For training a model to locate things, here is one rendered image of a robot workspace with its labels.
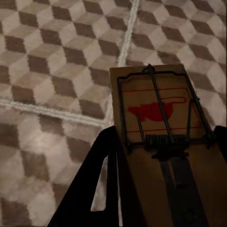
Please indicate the mousetrap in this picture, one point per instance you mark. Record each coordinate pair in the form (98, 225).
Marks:
(171, 170)

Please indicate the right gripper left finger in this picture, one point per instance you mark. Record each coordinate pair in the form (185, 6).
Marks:
(75, 208)

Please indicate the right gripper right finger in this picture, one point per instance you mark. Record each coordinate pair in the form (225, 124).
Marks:
(221, 132)

